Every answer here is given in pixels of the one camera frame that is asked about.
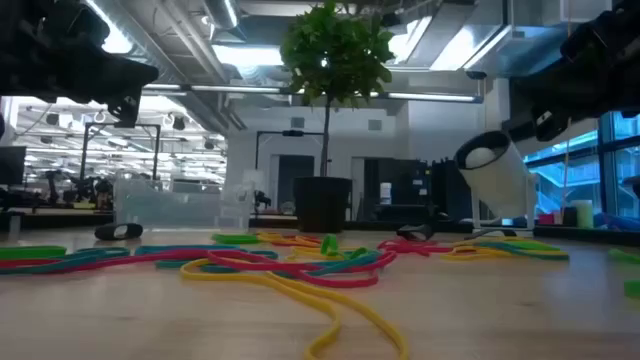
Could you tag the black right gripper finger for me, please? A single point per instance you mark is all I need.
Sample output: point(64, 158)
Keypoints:
point(545, 90)
point(550, 125)

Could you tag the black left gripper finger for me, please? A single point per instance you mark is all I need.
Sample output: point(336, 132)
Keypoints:
point(125, 112)
point(120, 77)

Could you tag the blue rubber band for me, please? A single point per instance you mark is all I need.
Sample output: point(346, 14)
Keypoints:
point(165, 248)
point(107, 251)
point(520, 253)
point(350, 262)

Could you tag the red rubber band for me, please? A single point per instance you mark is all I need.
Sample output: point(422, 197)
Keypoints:
point(295, 243)
point(340, 282)
point(400, 246)
point(150, 256)

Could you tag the yellow rubber band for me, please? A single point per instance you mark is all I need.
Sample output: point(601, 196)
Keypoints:
point(305, 255)
point(334, 317)
point(465, 256)

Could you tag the wide green rubber band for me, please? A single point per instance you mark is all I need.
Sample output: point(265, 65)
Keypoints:
point(329, 246)

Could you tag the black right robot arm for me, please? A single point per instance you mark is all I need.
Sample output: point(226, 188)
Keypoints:
point(610, 30)

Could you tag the clear plastic bin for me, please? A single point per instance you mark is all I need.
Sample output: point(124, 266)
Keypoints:
point(165, 205)

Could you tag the small red box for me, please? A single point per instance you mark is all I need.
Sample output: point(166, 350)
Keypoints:
point(546, 219)

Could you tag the black cup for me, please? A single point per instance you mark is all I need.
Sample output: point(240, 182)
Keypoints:
point(570, 217)

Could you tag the light green cup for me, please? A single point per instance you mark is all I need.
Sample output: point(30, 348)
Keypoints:
point(582, 215)

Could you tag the black monitor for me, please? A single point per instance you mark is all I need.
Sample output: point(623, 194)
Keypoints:
point(12, 165)

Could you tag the long ceiling tube light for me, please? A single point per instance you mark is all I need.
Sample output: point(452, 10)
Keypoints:
point(430, 96)

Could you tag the black cabinet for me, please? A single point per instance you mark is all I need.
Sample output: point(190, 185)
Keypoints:
point(410, 185)

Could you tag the white canister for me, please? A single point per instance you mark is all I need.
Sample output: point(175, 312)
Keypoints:
point(385, 193)

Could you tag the green plant in black pot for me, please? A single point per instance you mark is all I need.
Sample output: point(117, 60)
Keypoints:
point(322, 205)

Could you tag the black metal gantry frame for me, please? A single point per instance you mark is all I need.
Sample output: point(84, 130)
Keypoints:
point(120, 125)
point(292, 133)

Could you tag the dome security camera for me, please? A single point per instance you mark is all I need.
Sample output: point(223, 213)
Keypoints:
point(475, 75)

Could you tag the black aluminium table frame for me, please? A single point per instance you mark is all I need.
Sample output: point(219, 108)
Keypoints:
point(575, 235)

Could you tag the silver ventilation duct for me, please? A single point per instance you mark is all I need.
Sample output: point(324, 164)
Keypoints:
point(222, 12)

